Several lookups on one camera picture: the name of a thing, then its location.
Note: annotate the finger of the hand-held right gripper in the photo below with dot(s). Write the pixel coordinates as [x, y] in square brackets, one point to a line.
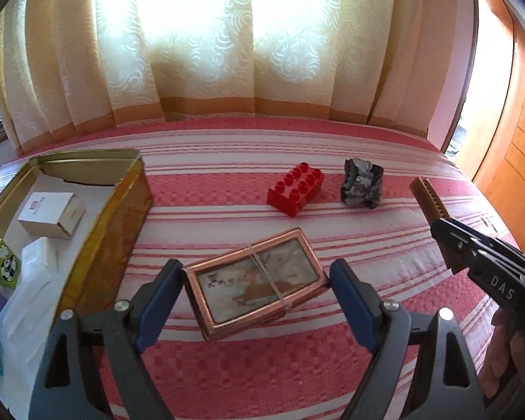
[463, 236]
[457, 259]

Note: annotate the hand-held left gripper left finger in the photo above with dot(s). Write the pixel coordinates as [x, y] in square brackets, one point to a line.
[159, 306]

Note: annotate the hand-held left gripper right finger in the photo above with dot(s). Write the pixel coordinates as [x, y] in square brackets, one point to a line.
[354, 306]

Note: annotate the brown comb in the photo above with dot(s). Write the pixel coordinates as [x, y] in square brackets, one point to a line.
[428, 201]

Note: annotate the gold tin box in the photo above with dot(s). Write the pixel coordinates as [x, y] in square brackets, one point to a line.
[109, 236]

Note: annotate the copper framed picture box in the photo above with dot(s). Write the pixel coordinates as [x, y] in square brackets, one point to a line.
[253, 284]

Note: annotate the white plastic packet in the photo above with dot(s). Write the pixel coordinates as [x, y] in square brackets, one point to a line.
[26, 323]

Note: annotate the person's right hand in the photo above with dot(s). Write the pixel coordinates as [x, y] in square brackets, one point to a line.
[507, 350]

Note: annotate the wooden wardrobe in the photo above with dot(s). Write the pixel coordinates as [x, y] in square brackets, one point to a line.
[516, 140]

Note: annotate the pink striped bedspread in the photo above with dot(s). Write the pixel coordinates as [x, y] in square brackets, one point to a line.
[267, 380]

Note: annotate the dark grey crumpled object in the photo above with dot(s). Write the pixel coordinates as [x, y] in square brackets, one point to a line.
[361, 183]

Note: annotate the red toy block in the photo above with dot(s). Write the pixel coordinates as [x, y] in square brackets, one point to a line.
[295, 190]

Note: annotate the white cardboard box red label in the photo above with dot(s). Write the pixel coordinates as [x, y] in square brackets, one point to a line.
[48, 214]

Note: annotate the green toy block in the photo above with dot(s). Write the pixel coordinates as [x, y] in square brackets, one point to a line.
[0, 262]

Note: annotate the cream patterned curtain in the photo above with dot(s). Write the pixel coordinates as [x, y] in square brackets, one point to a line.
[227, 39]

